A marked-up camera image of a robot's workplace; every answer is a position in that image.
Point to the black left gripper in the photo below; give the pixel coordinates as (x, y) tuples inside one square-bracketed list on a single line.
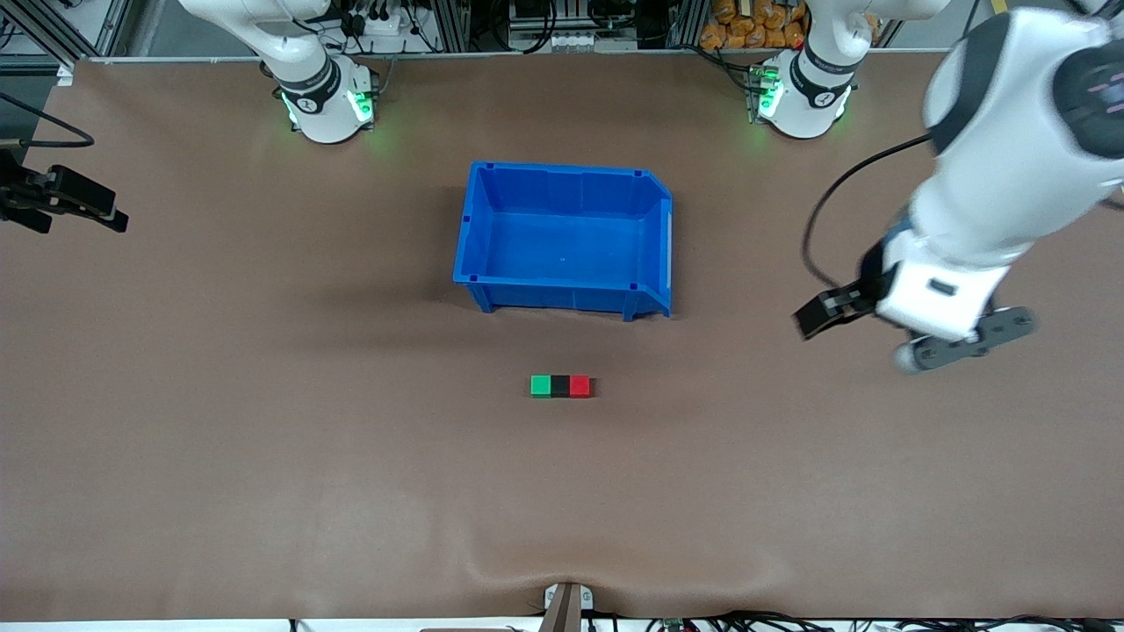
[(859, 297)]

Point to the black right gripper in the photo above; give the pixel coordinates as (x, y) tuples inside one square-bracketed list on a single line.
[(19, 194)]

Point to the red cube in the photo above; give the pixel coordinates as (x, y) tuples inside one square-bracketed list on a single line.
[(580, 386)]

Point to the green cube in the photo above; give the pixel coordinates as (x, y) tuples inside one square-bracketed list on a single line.
[(541, 385)]

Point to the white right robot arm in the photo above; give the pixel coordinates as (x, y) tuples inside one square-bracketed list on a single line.
[(325, 114)]

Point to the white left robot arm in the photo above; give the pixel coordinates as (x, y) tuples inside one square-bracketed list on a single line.
[(1010, 132)]

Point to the black cube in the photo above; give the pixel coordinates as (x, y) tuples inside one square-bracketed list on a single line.
[(561, 386)]

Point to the blue plastic storage bin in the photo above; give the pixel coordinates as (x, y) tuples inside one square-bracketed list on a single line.
[(562, 246)]

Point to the bag of orange items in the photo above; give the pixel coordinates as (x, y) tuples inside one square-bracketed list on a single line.
[(755, 26)]

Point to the white power strip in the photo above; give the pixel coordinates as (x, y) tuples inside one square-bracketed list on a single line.
[(382, 37)]

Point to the white terminal block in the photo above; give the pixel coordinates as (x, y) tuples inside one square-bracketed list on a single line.
[(580, 41)]

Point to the brown table mat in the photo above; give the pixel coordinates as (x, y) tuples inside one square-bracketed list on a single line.
[(351, 491)]

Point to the white corner bracket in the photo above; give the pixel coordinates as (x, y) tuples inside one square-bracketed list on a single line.
[(66, 75)]

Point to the aluminium frame profile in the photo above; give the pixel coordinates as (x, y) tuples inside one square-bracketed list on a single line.
[(61, 31)]

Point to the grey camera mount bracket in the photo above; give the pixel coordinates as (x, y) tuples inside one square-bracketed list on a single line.
[(566, 610)]

